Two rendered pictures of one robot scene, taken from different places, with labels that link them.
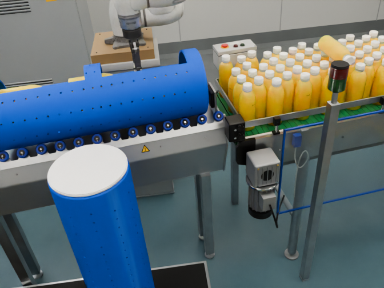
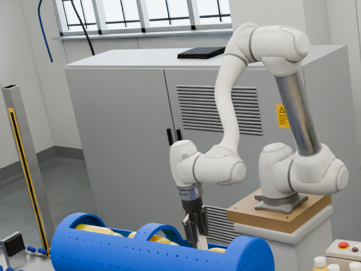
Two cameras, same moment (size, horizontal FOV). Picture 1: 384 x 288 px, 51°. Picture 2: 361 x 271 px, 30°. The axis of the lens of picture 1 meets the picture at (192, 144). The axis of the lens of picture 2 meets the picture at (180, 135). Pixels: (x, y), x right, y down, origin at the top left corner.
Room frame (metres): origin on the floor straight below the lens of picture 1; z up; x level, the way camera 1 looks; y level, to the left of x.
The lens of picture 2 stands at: (0.07, -1.51, 2.26)
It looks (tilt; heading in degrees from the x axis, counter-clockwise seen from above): 17 degrees down; 49
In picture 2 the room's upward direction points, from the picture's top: 10 degrees counter-clockwise
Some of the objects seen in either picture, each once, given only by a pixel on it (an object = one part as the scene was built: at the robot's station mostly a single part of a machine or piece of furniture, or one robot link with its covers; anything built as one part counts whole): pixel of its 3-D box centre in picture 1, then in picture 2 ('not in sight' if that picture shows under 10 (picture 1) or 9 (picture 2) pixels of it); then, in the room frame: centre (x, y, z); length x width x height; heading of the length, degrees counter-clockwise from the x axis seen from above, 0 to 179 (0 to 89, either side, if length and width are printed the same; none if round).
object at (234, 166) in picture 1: (234, 142); not in sight; (1.89, -0.25, 0.50); 0.04 x 0.04 x 1.00; 11
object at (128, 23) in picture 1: (130, 20); (189, 190); (1.56, 0.20, 1.38); 0.09 x 0.09 x 0.06
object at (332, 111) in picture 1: (316, 206); not in sight; (1.28, -0.55, 0.55); 0.04 x 0.04 x 1.10; 11
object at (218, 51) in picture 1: (234, 54); (358, 260); (1.89, -0.25, 1.05); 0.20 x 0.10 x 0.10; 101
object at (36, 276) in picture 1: (20, 239); not in sight; (1.44, 0.94, 0.31); 0.06 x 0.06 x 0.63; 11
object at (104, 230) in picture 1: (111, 250); not in sight; (1.09, 0.37, 0.59); 0.28 x 0.28 x 0.88
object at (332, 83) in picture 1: (337, 82); not in sight; (1.28, -0.55, 1.18); 0.06 x 0.06 x 0.05
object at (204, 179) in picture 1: (207, 217); not in sight; (1.48, -0.05, 0.31); 0.06 x 0.06 x 0.63; 11
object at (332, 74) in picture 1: (339, 71); not in sight; (1.28, -0.55, 1.23); 0.06 x 0.06 x 0.04
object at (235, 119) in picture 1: (234, 128); not in sight; (1.37, -0.18, 0.95); 0.10 x 0.07 x 0.10; 11
